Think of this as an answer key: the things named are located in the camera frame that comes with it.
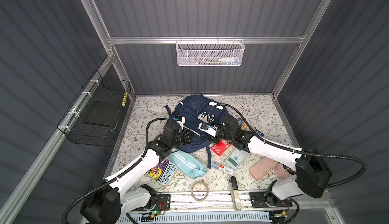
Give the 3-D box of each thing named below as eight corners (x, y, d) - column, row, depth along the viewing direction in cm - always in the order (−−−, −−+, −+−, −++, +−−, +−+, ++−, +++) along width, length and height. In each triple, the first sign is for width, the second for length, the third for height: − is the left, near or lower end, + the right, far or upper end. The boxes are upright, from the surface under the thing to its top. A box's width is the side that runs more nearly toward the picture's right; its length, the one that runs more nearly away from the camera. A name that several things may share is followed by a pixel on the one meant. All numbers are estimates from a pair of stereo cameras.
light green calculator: (224, 161, 89) (225, 160, 87) (237, 146, 95) (238, 144, 93) (235, 171, 85) (236, 169, 83) (248, 154, 91) (249, 153, 89)
